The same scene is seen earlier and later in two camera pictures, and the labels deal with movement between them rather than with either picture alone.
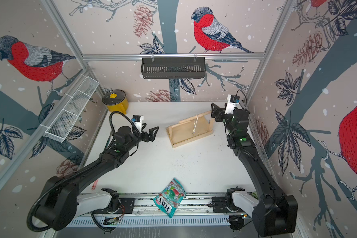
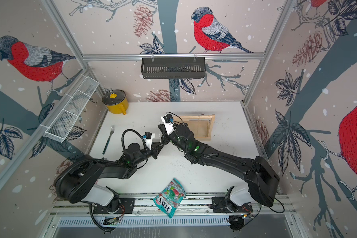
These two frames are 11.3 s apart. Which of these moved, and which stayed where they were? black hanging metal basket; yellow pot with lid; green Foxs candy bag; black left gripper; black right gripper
Moved: black left gripper; black right gripper
Stayed: yellow pot with lid; black hanging metal basket; green Foxs candy bag
